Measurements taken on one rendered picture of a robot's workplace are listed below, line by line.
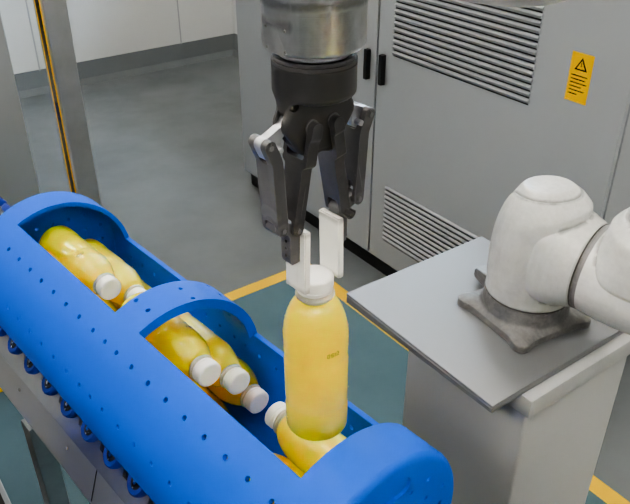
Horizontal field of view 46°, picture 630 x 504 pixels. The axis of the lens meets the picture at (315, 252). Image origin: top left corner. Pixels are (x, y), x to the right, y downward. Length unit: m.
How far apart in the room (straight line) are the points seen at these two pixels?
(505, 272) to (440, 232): 1.60
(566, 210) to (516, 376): 0.29
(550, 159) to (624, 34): 0.46
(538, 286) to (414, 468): 0.53
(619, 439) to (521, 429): 1.43
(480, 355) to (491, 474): 0.26
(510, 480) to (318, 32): 1.03
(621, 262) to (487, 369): 0.29
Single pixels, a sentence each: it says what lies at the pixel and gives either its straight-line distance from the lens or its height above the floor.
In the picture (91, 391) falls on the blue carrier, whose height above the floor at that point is 1.14.
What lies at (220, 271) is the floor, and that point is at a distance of 3.40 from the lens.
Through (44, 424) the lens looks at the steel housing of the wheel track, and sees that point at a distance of 1.47.
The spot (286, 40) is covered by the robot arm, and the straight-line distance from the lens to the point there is 0.61.
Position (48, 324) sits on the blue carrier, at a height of 1.17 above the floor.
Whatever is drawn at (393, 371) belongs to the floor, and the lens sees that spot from 2.83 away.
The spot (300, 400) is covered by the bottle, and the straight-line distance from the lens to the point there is 0.81.
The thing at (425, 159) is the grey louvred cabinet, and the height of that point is 0.67.
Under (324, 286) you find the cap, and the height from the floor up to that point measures 1.43.
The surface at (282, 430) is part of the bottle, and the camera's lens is 1.02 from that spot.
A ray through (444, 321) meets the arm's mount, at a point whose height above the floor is 1.02.
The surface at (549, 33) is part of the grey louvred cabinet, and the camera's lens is 2.39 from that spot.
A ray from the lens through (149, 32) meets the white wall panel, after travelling 6.15.
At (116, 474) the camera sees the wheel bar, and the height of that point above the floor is 0.93.
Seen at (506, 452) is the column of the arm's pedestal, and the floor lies 0.84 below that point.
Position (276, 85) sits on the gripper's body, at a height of 1.64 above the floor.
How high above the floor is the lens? 1.85
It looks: 32 degrees down
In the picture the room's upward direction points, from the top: straight up
